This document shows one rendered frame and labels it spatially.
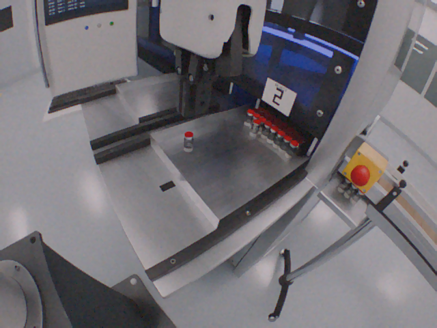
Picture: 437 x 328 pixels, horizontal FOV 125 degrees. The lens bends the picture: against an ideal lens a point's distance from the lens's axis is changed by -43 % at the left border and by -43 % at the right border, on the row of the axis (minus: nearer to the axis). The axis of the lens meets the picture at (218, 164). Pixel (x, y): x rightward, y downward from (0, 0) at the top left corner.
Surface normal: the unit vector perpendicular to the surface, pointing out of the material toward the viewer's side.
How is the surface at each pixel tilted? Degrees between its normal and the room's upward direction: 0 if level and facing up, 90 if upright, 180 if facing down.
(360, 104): 90
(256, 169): 0
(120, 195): 0
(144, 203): 0
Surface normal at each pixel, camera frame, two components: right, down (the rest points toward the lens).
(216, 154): 0.14, -0.70
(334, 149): -0.78, 0.36
